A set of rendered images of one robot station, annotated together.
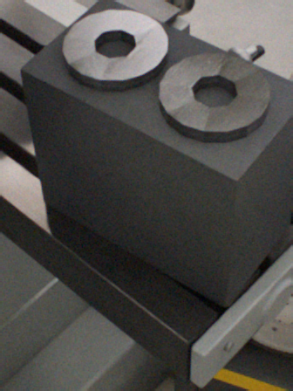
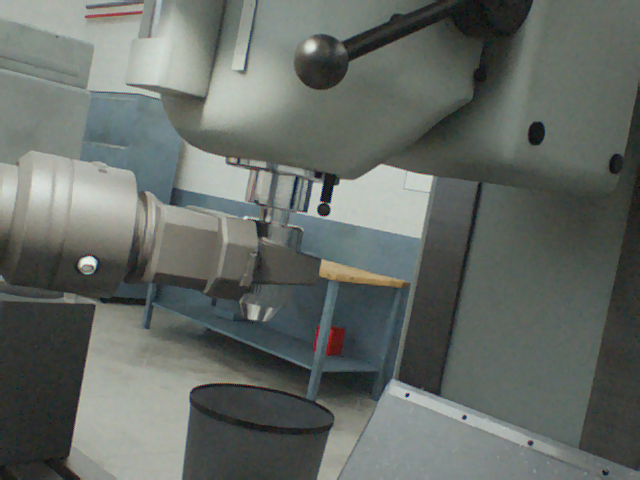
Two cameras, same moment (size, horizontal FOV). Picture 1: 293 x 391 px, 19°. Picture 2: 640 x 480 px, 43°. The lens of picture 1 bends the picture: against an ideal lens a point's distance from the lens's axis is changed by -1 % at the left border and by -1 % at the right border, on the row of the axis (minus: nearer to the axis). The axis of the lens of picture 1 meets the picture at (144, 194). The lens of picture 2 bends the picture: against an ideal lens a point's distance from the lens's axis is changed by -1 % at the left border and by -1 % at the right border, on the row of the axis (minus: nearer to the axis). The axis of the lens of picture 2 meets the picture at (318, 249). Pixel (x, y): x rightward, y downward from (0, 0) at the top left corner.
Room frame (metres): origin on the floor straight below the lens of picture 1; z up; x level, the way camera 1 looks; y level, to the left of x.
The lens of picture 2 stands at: (1.49, 0.36, 1.29)
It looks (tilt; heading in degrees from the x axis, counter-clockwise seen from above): 3 degrees down; 181
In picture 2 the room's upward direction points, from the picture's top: 11 degrees clockwise
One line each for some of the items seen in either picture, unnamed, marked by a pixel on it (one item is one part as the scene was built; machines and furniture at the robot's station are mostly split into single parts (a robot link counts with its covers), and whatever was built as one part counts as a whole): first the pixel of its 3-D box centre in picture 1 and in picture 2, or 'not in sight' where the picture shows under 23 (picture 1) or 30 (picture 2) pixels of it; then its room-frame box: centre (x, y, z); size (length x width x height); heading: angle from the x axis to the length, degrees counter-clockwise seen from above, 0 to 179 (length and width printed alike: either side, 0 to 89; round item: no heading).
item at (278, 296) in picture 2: not in sight; (264, 268); (0.89, 0.32, 1.23); 0.05 x 0.05 x 0.05
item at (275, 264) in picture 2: not in sight; (280, 266); (0.92, 0.33, 1.24); 0.06 x 0.02 x 0.03; 117
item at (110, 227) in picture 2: not in sight; (145, 242); (0.93, 0.23, 1.24); 0.13 x 0.12 x 0.10; 27
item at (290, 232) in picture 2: not in sight; (271, 228); (0.89, 0.32, 1.26); 0.05 x 0.05 x 0.01
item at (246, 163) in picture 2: not in sight; (283, 170); (0.89, 0.32, 1.31); 0.09 x 0.09 x 0.01
